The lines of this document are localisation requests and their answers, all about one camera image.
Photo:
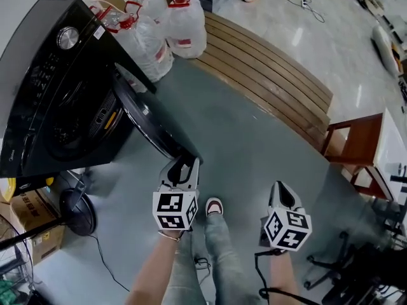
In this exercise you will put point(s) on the black office chair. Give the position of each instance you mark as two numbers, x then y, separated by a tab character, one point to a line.
365	272

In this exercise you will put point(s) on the person's left forearm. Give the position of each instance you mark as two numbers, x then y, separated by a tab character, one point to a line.
152	272

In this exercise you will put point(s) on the black appliance door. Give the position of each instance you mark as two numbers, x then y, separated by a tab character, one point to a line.
152	116

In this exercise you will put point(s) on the brown slatted wooden platform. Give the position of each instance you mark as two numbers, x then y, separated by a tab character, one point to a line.
264	75

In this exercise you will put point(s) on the white table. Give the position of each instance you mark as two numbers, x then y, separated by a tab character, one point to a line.
392	138

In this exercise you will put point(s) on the green garment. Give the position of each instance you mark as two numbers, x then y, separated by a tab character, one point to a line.
6	292

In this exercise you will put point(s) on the black washing machine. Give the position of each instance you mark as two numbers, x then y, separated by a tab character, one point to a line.
38	75

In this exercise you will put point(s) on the person's blue jeans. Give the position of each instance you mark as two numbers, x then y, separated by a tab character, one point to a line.
222	249

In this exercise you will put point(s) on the person's right forearm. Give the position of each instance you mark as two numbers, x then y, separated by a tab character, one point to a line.
284	278

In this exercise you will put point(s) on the white cushion bag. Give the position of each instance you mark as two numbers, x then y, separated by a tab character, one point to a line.
386	49

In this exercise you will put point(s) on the large black standing fan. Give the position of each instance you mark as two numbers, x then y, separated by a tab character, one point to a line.
78	211

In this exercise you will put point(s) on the white power strip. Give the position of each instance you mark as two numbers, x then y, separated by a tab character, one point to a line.
305	3

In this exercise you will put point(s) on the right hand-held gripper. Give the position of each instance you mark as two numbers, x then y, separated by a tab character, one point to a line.
286	230

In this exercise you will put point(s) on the person's right shoe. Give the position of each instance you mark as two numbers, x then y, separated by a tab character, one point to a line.
213	206

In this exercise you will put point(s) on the brown wooden chair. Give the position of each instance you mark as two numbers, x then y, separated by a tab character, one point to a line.
356	141

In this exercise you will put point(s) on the large printed cardboard box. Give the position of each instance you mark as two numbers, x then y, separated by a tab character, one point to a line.
35	214

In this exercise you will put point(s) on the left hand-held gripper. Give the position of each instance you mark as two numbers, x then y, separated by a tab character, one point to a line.
175	210

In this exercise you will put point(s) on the silver control knob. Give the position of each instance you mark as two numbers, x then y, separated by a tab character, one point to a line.
67	38

